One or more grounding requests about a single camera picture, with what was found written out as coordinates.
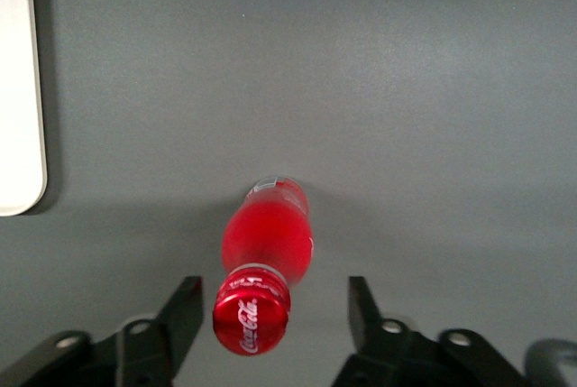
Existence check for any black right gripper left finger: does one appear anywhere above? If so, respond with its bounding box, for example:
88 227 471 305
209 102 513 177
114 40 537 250
0 275 204 387

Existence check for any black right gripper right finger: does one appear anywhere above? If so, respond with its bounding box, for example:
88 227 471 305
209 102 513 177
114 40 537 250
331 275 537 387

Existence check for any red coke bottle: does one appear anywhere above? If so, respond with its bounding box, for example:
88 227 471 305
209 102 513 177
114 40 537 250
211 174 315 356

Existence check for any beige rectangular tray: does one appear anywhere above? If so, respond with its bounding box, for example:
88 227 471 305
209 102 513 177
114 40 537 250
0 0 49 217

